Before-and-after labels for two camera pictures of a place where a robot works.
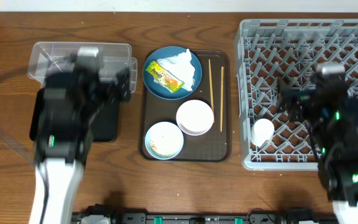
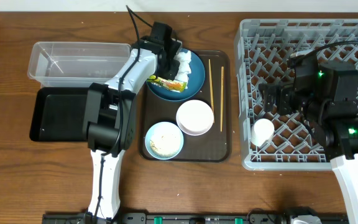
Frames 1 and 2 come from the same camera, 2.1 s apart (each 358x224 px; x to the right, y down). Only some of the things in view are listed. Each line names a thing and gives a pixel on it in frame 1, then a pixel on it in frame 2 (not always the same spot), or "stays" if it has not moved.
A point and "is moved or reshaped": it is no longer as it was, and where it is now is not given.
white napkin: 181,66 is moved or reshaped
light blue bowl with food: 164,140 stays
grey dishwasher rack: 267,50 stays
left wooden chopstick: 211,86 stays
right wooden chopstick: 221,99 stays
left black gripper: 110,86 -> 169,69
